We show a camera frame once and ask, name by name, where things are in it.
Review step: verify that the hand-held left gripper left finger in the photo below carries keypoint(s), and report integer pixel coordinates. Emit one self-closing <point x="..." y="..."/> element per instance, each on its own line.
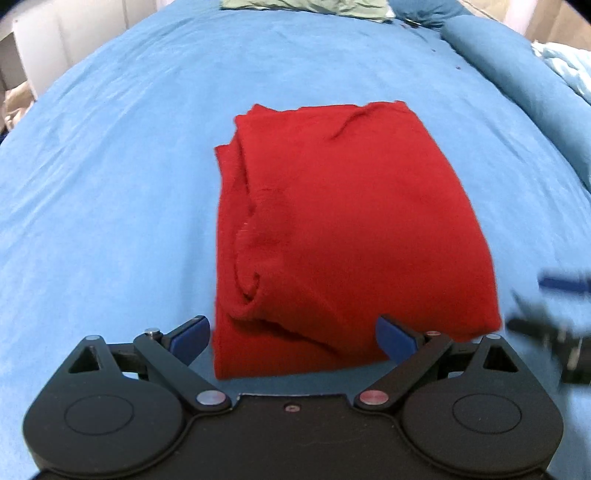
<point x="189" y="339"/>

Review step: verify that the white and grey wardrobe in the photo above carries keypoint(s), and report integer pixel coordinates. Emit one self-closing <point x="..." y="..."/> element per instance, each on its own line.
<point x="69" y="41"/>

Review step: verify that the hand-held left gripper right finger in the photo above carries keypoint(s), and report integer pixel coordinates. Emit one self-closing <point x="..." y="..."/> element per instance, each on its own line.
<point x="395" y="339"/>

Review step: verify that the beige cloth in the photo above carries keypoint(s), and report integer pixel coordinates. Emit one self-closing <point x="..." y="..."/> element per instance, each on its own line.
<point x="16" y="108"/>

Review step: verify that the beige curtain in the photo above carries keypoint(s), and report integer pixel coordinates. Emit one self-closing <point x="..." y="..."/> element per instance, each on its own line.
<point x="545" y="18"/>

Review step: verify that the light blue blanket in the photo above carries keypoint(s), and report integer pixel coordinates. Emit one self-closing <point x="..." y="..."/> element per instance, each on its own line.
<point x="568" y="69"/>

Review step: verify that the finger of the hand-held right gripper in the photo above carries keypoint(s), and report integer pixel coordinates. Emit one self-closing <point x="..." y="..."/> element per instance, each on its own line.
<point x="549" y="330"/>
<point x="565" y="282"/>

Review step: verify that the green cloth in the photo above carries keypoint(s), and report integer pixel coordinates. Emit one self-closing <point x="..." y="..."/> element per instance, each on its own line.
<point x="304" y="7"/>

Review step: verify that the dark blue pillow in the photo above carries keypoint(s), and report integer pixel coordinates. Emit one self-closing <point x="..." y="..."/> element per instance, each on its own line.
<point x="425" y="11"/>

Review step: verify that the red knit sweater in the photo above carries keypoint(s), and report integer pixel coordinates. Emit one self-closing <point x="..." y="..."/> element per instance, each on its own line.
<point x="351" y="240"/>

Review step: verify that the small dark bits on sheet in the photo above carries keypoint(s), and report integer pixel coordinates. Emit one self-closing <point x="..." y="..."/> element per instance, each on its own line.
<point x="411" y="23"/>

